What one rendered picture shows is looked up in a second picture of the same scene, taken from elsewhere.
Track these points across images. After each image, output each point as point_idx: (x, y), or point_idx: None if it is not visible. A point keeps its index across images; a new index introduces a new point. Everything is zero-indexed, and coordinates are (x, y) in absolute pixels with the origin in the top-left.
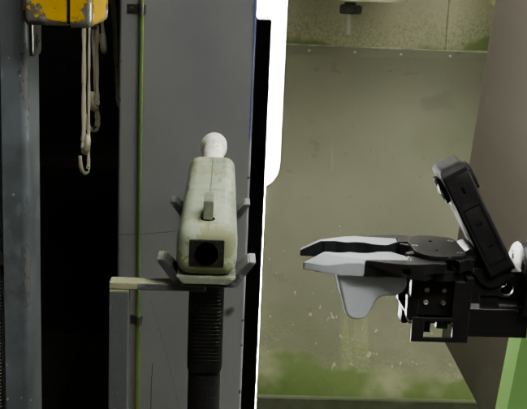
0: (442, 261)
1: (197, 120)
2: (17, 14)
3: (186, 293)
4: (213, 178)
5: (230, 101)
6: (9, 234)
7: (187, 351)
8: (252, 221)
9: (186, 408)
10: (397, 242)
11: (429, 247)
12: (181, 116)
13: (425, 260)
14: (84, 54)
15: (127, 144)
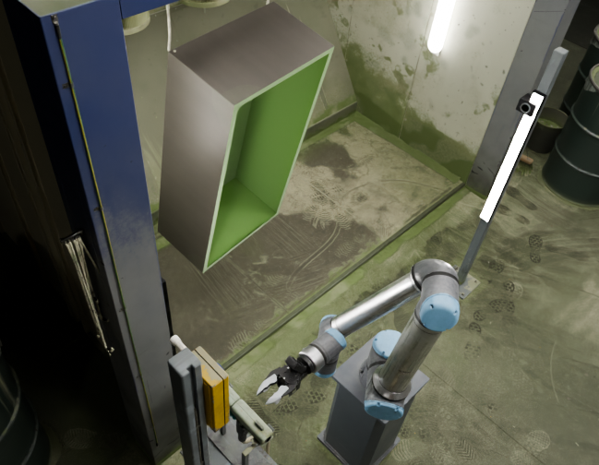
0: (295, 383)
1: (149, 320)
2: (205, 427)
3: (153, 359)
4: (229, 394)
5: (158, 309)
6: (205, 457)
7: (241, 435)
8: (169, 328)
9: (159, 381)
10: (276, 375)
11: (287, 376)
12: (143, 323)
13: (292, 385)
14: (99, 326)
15: (126, 341)
